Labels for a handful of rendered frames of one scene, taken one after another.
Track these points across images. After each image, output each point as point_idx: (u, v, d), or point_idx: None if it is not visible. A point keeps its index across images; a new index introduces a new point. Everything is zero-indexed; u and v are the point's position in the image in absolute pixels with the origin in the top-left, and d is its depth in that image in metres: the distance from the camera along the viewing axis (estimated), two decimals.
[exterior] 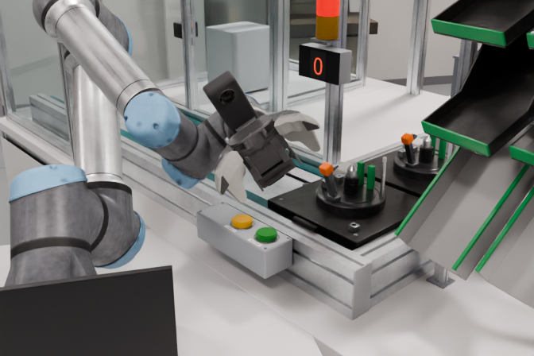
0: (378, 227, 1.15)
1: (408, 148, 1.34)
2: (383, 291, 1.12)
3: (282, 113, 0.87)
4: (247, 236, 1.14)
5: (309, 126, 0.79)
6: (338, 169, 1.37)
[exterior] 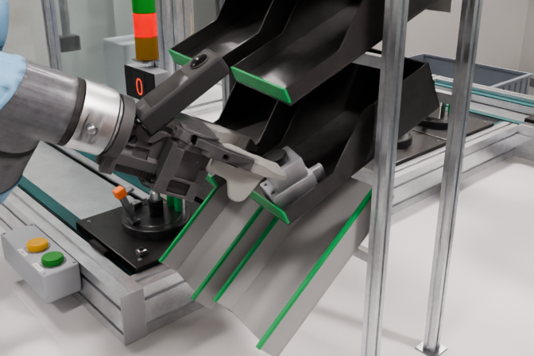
0: None
1: None
2: (165, 315, 1.12)
3: (196, 118, 0.77)
4: (34, 261, 1.14)
5: (251, 146, 0.81)
6: None
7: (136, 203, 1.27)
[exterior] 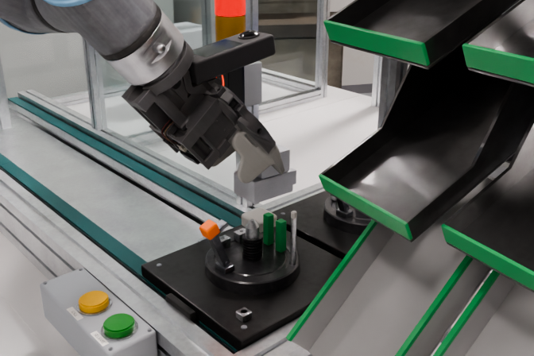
0: (280, 314, 0.82)
1: None
2: None
3: None
4: (93, 327, 0.81)
5: None
6: (247, 218, 1.03)
7: (223, 241, 0.93)
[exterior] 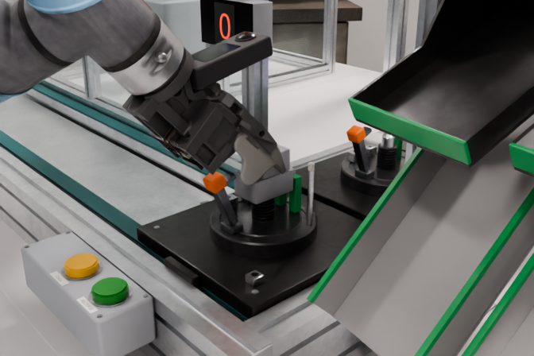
0: (296, 278, 0.71)
1: (357, 148, 0.90)
2: None
3: None
4: (79, 293, 0.70)
5: None
6: None
7: (230, 199, 0.82)
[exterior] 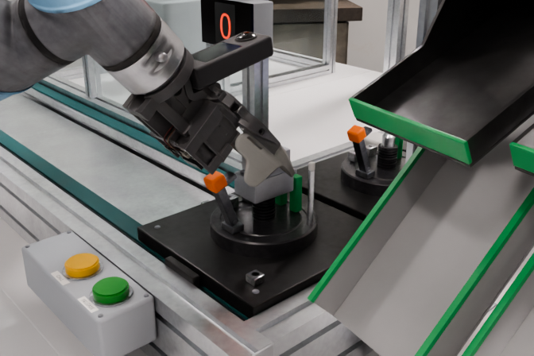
0: (296, 277, 0.71)
1: (357, 148, 0.90)
2: None
3: None
4: (80, 292, 0.70)
5: None
6: None
7: (230, 199, 0.82)
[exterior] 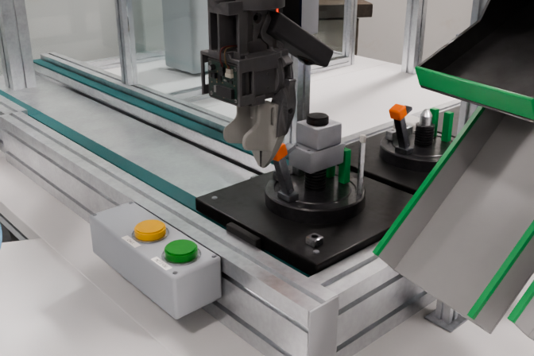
0: (352, 240, 0.76)
1: (399, 125, 0.95)
2: (358, 338, 0.73)
3: None
4: (152, 253, 0.75)
5: (264, 156, 0.78)
6: None
7: None
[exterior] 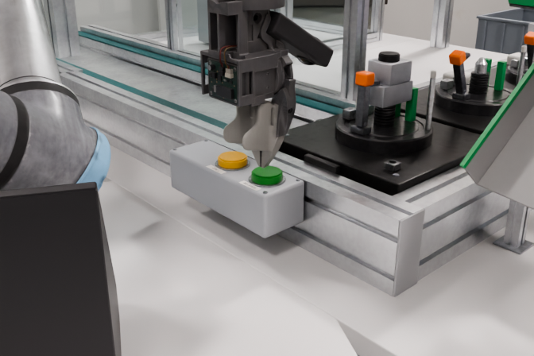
0: (427, 167, 0.81)
1: (458, 71, 0.99)
2: (436, 256, 0.77)
3: None
4: (239, 178, 0.79)
5: (264, 156, 0.78)
6: None
7: (352, 110, 0.92)
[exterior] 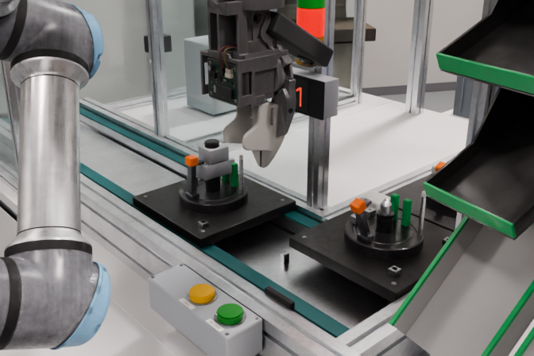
0: (229, 224, 1.16)
1: (359, 218, 1.04)
2: None
3: None
4: (206, 315, 0.92)
5: (264, 156, 0.78)
6: None
7: None
